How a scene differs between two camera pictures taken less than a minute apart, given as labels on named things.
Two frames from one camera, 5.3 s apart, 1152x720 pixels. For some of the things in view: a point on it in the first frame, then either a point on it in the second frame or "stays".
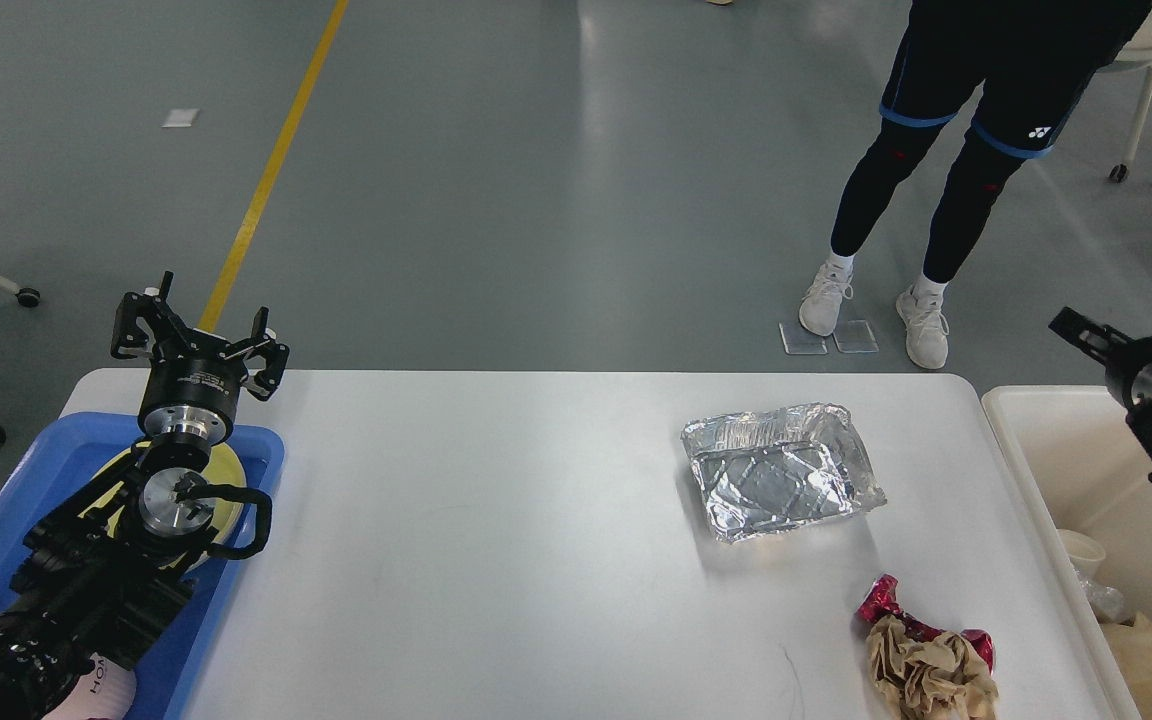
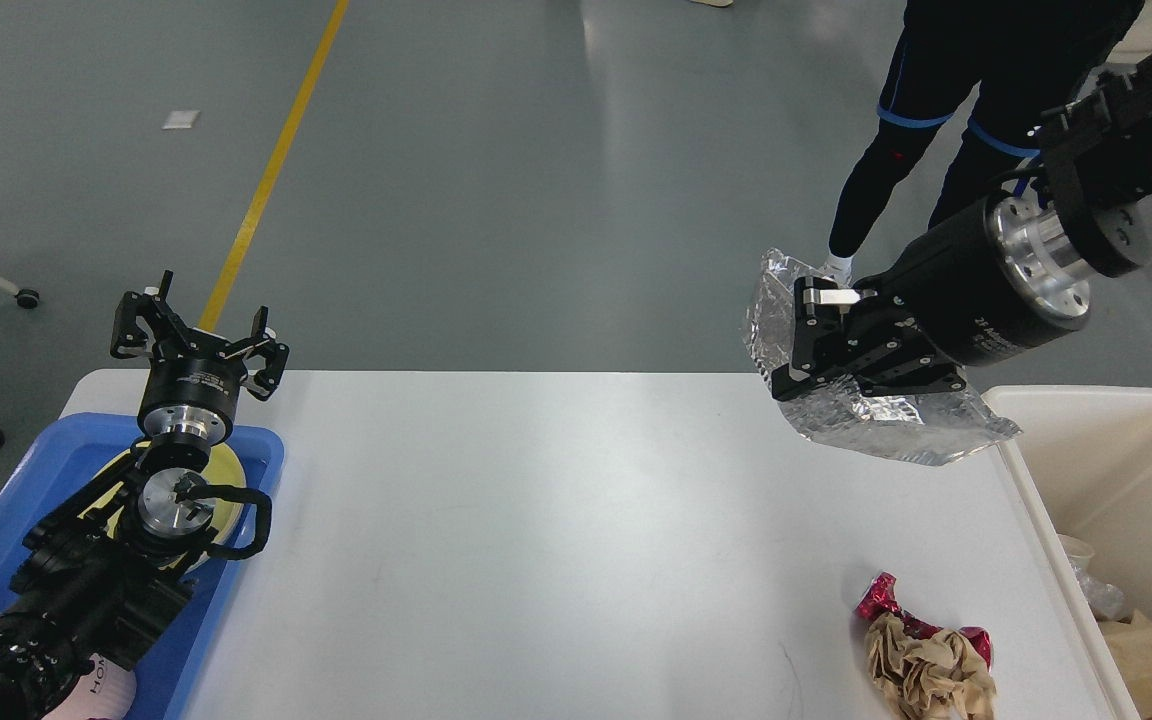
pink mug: [106, 692] stays
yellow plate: [220, 469] stays
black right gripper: [1136, 370] → [981, 288]
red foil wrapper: [883, 598] stays
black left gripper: [192, 396] stays
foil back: [781, 466] → [918, 428]
